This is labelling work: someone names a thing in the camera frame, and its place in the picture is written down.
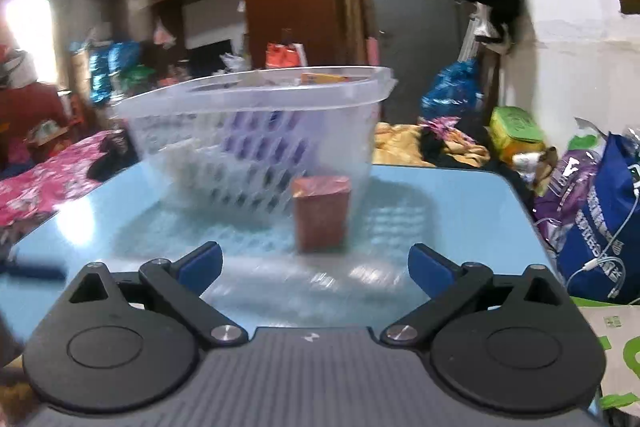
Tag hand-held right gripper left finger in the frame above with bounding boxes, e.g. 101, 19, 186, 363
65, 242, 248, 348

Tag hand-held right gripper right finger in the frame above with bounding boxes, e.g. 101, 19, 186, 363
381, 243, 571, 345

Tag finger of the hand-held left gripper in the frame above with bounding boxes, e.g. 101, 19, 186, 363
0, 257, 66, 280

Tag red brown box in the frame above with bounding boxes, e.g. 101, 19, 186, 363
291, 176, 352, 253

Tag purple tissue pack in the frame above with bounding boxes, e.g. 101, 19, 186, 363
220, 109, 311, 178

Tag white plastic basket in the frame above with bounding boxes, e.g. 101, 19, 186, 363
109, 66, 399, 228

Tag orange packet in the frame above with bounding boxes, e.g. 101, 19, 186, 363
301, 73, 351, 84

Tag pink floral blanket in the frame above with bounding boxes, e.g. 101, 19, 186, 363
0, 129, 136, 228

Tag yellow blanket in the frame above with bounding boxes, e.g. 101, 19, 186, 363
372, 122, 436, 165

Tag dark floral cloth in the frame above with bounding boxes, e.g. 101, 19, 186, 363
420, 117, 491, 168

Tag purple plastic bag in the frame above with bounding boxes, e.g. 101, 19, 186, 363
532, 147, 601, 253

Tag green box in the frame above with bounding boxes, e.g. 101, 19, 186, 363
489, 107, 545, 158

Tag blue tote bag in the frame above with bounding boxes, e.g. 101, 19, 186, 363
557, 132, 640, 305

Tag blue plastic bag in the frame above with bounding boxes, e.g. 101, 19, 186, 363
420, 59, 483, 120

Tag white and green paper bag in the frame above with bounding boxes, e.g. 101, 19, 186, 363
575, 299, 640, 413

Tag shiny blue bags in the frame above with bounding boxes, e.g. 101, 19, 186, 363
90, 42, 143, 102

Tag orange and white plastic bag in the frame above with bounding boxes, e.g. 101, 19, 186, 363
265, 42, 307, 70

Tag pink and white plastic bag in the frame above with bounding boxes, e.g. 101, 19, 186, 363
152, 19, 176, 46

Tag white and black hanging garment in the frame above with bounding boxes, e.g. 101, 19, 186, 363
470, 4, 513, 55

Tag white cable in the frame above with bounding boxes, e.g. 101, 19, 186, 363
565, 162, 640, 303

